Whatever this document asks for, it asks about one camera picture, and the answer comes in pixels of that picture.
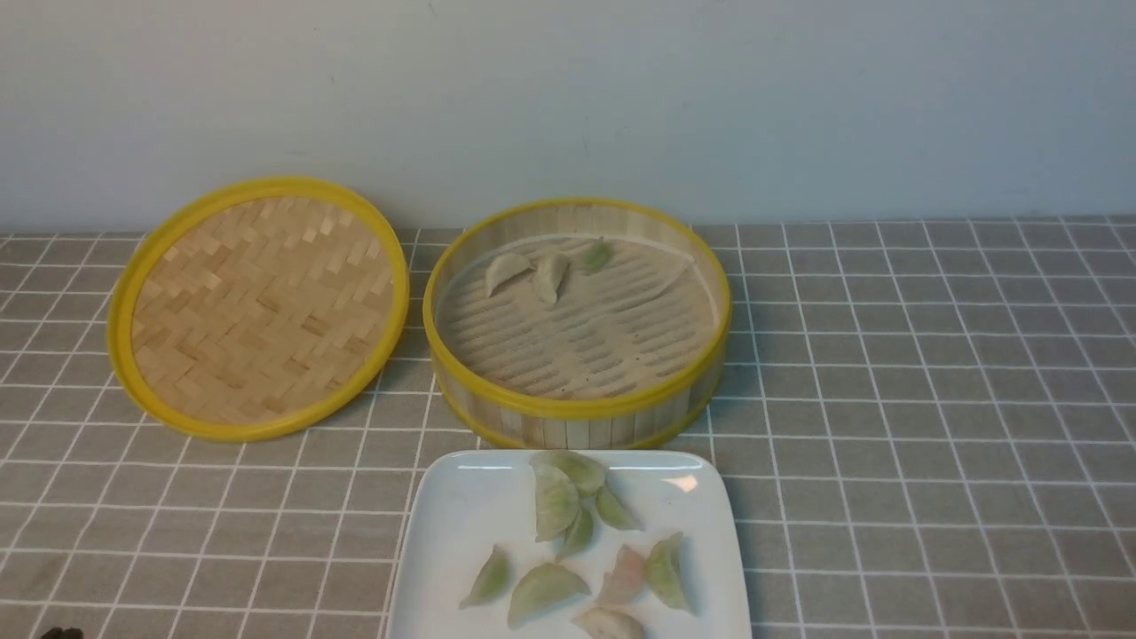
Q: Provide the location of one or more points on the pale steamed dumpling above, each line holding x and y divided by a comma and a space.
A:
504, 267
549, 275

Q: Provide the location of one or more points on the green steamed dumpling in steamer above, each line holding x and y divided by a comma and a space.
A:
595, 255

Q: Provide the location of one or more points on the green dumpling plate top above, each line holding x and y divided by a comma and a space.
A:
586, 474

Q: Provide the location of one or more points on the white square plate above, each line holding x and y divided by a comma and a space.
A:
469, 501

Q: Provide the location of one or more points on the pink steamed dumpling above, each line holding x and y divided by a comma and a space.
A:
625, 582

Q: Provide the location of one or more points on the bamboo steamer basket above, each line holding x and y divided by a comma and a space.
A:
628, 356

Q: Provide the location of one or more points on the large pale green dumpling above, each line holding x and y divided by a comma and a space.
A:
556, 501

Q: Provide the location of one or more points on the small green dumpling right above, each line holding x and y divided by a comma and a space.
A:
613, 513

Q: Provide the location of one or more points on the small green dumpling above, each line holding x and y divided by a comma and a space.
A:
578, 535
613, 513

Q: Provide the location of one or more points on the small green dumpling centre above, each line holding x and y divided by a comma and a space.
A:
578, 535

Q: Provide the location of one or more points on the green dumpling lower centre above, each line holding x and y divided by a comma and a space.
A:
547, 585

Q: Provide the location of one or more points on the green dumpling lower right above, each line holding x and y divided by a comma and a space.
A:
663, 573

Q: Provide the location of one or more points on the green dumpling lower left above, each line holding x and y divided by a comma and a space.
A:
492, 579

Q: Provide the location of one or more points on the pink dumpling bottom edge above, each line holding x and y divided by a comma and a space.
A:
606, 623

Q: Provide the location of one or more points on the woven bamboo steamer lid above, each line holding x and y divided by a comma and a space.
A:
258, 310

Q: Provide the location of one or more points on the grey checked tablecloth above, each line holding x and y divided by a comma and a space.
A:
925, 429

